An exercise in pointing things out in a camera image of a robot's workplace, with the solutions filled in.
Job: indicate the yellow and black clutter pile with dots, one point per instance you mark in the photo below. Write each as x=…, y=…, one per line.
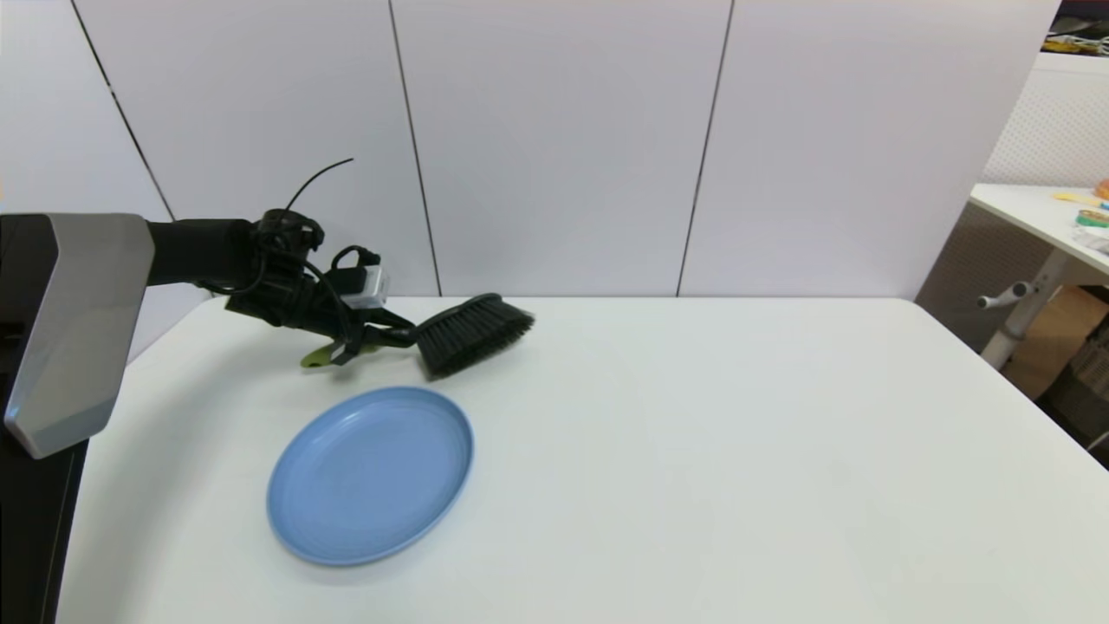
x=1079, y=39

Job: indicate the white side table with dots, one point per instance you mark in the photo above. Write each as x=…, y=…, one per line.
x=1040, y=217

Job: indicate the white and black wrist camera box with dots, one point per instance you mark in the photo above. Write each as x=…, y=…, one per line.
x=364, y=286

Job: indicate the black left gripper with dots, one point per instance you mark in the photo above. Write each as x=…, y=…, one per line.
x=303, y=308

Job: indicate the orange item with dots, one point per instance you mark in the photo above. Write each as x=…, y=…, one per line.
x=1103, y=188

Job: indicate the black and silver left robot arm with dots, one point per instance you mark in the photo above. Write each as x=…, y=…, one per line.
x=78, y=329

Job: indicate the yellow flat item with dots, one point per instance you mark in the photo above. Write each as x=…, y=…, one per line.
x=1079, y=198

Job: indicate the clear plastic item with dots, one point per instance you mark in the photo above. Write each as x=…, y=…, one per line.
x=1096, y=240

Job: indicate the brown cardboard box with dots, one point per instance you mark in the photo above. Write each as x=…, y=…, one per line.
x=1061, y=334

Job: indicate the green tape roll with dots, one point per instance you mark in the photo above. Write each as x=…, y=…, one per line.
x=1092, y=217

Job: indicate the perforated pegboard panel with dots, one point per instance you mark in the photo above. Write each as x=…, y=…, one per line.
x=1057, y=130

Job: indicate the blue round plate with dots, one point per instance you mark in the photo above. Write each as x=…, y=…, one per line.
x=372, y=477

